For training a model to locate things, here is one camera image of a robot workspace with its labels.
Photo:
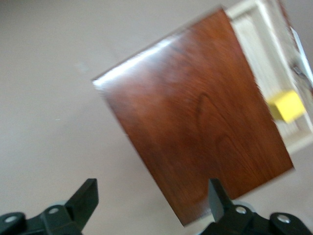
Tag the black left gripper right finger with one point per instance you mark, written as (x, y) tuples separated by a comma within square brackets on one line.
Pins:
[(217, 205)]

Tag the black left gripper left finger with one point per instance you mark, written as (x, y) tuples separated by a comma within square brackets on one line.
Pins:
[(78, 203)]

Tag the yellow cube block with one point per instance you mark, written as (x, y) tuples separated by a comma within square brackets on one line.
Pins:
[(288, 105)]

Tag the light wooden drawer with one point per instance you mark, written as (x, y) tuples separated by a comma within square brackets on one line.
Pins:
[(261, 44)]

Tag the dark wooden cabinet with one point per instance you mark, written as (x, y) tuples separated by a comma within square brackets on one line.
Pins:
[(190, 110)]

